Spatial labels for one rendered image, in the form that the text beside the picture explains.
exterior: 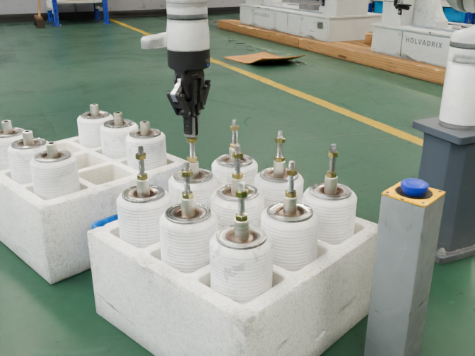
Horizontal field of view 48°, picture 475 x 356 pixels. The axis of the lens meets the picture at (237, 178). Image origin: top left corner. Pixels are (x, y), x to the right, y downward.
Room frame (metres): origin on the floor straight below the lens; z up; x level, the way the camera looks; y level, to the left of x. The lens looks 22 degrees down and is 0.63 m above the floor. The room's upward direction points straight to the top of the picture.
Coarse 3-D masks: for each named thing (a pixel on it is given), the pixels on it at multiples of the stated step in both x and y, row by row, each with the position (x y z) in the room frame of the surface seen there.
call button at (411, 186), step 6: (402, 180) 0.74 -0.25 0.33; (408, 180) 0.74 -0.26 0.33; (414, 180) 0.74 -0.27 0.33; (420, 180) 0.74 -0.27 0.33; (402, 186) 0.73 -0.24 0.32; (408, 186) 0.72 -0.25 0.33; (414, 186) 0.72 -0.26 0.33; (420, 186) 0.72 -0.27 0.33; (426, 186) 0.72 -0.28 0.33; (408, 192) 0.72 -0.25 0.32; (414, 192) 0.71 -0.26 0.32; (420, 192) 0.71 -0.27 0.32
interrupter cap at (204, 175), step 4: (200, 168) 0.99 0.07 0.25; (176, 172) 0.97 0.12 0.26; (180, 172) 0.97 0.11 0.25; (200, 172) 0.97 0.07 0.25; (204, 172) 0.97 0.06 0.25; (208, 172) 0.97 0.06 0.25; (176, 176) 0.95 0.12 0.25; (180, 176) 0.95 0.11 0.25; (200, 176) 0.96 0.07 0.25; (204, 176) 0.95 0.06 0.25; (208, 176) 0.95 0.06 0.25; (212, 176) 0.95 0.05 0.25; (176, 180) 0.93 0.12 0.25; (180, 180) 0.93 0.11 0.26; (192, 180) 0.93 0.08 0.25; (196, 180) 0.93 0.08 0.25; (200, 180) 0.93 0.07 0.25; (204, 180) 0.93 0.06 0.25; (208, 180) 0.93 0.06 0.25
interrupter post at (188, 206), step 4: (184, 200) 0.78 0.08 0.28; (188, 200) 0.78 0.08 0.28; (192, 200) 0.78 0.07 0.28; (184, 204) 0.78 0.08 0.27; (188, 204) 0.78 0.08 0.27; (192, 204) 0.78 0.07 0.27; (184, 208) 0.78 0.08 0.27; (188, 208) 0.78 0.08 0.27; (192, 208) 0.78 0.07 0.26; (184, 212) 0.78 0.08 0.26; (188, 212) 0.78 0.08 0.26; (192, 212) 0.78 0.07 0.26; (184, 216) 0.78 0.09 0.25; (188, 216) 0.78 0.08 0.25
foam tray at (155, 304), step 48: (96, 240) 0.84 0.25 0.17; (96, 288) 0.86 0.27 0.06; (144, 288) 0.75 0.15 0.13; (192, 288) 0.68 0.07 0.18; (288, 288) 0.68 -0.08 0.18; (336, 288) 0.77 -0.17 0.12; (144, 336) 0.76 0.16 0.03; (192, 336) 0.67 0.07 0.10; (240, 336) 0.60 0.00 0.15; (288, 336) 0.67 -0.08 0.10; (336, 336) 0.78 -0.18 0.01
